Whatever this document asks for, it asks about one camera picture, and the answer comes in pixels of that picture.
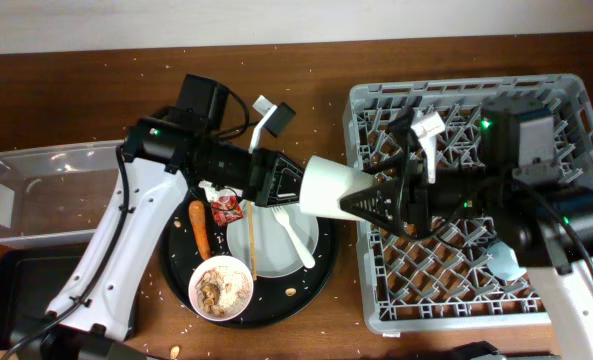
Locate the peanut on table edge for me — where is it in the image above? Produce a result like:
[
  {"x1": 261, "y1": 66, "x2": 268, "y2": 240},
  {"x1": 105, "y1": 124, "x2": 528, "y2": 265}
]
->
[{"x1": 170, "y1": 346, "x2": 180, "y2": 360}]

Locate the small white cup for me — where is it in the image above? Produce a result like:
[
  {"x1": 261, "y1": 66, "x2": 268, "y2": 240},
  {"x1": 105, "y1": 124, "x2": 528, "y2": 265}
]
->
[{"x1": 299, "y1": 156, "x2": 377, "y2": 221}]

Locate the grey round plate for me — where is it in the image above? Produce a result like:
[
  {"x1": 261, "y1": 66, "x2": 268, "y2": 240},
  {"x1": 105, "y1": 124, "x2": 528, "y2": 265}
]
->
[{"x1": 226, "y1": 204, "x2": 319, "y2": 278}]

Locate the white plastic fork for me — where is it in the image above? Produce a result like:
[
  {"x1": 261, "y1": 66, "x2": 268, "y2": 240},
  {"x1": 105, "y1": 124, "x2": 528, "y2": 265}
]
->
[{"x1": 270, "y1": 207, "x2": 316, "y2": 269}]

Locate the orange carrot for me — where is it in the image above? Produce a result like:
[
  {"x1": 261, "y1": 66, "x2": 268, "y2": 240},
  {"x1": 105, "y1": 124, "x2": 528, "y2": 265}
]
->
[{"x1": 188, "y1": 200, "x2": 211, "y2": 260}]

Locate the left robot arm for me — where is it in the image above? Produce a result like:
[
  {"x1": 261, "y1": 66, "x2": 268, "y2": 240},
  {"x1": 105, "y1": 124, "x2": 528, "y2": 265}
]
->
[{"x1": 4, "y1": 74, "x2": 304, "y2": 358}]

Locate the pink bowl with food scraps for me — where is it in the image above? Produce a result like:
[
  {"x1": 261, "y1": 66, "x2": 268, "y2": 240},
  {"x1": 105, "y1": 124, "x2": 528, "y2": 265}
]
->
[{"x1": 187, "y1": 255, "x2": 254, "y2": 322}]

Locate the light blue cup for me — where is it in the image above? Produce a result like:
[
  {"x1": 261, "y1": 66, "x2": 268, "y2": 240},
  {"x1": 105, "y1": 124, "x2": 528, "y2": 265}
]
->
[{"x1": 487, "y1": 241, "x2": 526, "y2": 281}]

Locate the clear plastic waste bin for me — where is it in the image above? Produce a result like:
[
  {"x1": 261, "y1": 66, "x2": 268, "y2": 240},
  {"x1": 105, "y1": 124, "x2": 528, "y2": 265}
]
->
[{"x1": 0, "y1": 140, "x2": 121, "y2": 249}]

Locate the wooden chopstick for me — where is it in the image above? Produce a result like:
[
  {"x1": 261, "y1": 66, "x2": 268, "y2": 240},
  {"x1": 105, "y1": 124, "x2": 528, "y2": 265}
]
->
[{"x1": 246, "y1": 201, "x2": 257, "y2": 281}]

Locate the grey plastic dishwasher rack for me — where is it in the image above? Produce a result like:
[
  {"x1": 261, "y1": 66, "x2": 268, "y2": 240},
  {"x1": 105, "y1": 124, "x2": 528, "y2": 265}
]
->
[{"x1": 343, "y1": 74, "x2": 593, "y2": 336}]

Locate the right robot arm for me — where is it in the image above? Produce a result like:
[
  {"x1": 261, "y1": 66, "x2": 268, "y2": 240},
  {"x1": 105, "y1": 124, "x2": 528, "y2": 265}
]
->
[{"x1": 339, "y1": 97, "x2": 593, "y2": 359}]

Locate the black rectangular waste tray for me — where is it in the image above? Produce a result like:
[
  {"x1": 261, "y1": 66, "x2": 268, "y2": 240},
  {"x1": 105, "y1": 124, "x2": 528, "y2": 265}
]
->
[{"x1": 0, "y1": 245, "x2": 85, "y2": 350}]

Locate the white paper napkin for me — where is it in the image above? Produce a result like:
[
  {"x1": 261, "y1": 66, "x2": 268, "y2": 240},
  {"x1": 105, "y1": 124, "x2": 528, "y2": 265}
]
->
[{"x1": 198, "y1": 180, "x2": 226, "y2": 202}]

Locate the round black serving tray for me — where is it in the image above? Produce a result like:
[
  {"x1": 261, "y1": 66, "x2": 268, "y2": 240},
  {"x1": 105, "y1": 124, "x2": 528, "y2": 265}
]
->
[{"x1": 159, "y1": 206, "x2": 339, "y2": 329}]

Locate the red snack wrapper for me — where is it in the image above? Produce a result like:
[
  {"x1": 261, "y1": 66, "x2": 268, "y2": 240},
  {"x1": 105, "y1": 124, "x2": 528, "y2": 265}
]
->
[{"x1": 210, "y1": 195, "x2": 243, "y2": 227}]

